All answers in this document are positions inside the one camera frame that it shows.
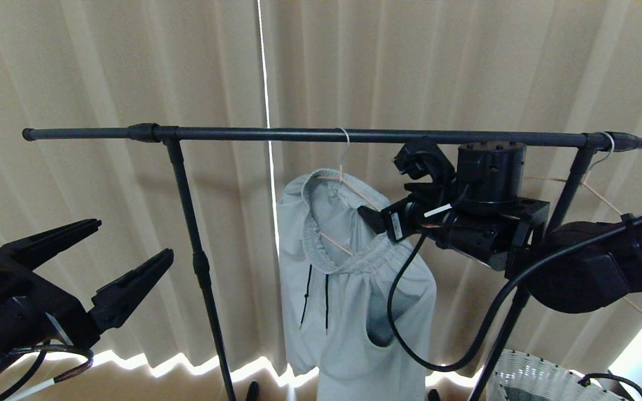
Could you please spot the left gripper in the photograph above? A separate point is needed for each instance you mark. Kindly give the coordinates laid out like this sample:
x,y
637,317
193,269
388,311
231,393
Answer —
x,y
14,312

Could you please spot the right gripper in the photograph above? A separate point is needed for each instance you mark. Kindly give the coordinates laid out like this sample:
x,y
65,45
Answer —
x,y
466,234

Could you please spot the pale grey shorts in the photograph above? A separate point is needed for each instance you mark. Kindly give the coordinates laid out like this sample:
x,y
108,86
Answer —
x,y
349,312

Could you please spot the pink clothes hanger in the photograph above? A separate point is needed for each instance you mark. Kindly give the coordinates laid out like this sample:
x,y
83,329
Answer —
x,y
345,147
602,197

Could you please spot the white laundry basket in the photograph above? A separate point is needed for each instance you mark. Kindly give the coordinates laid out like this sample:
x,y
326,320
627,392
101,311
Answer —
x,y
533,379

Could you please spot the black clothes rack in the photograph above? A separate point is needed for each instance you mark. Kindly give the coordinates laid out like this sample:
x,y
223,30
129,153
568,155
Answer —
x,y
243,133

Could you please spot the beige curtain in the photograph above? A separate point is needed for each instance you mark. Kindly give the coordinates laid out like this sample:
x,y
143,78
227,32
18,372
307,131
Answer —
x,y
103,67

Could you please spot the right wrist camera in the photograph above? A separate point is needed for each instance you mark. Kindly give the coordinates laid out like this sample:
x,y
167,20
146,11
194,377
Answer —
x,y
424,161

